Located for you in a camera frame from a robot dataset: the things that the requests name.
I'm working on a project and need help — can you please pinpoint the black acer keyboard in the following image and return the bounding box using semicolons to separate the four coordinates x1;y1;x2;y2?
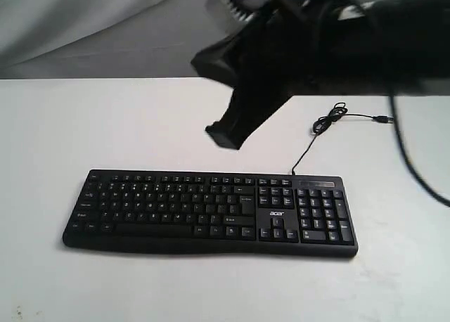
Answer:
62;169;358;258

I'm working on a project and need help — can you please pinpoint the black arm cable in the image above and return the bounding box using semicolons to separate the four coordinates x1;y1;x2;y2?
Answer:
388;93;450;209

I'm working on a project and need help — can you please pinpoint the black usb cable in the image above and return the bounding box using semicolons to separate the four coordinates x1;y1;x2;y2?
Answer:
290;102;395;177

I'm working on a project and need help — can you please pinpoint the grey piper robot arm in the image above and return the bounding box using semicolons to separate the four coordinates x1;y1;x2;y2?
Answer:
191;0;449;150

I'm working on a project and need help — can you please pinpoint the grey backdrop cloth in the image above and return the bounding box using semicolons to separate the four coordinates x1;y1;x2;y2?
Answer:
1;0;226;79

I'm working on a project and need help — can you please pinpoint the black other arm gripper body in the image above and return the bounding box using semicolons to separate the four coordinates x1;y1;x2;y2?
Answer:
242;0;373;97

